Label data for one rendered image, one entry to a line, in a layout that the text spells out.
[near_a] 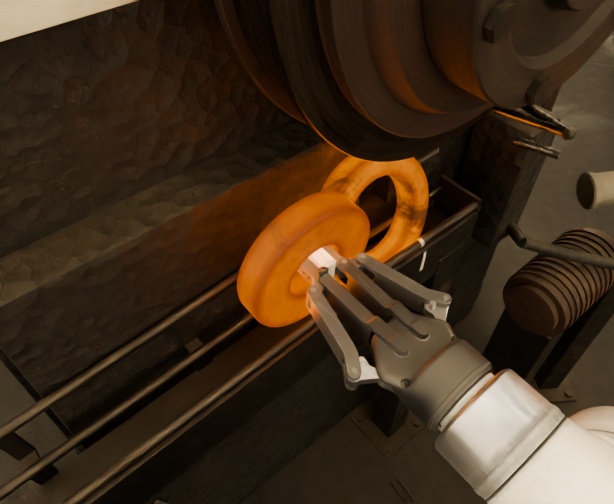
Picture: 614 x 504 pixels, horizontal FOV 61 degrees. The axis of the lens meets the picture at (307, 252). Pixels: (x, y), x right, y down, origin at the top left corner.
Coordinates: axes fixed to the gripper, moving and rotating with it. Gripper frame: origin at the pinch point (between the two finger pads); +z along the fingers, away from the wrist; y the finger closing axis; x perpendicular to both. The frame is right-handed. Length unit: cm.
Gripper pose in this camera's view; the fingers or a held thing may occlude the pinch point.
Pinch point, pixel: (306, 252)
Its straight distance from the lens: 52.4
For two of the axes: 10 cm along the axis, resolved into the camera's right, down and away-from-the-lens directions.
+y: 7.7, -4.8, 4.2
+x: 0.3, -6.3, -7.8
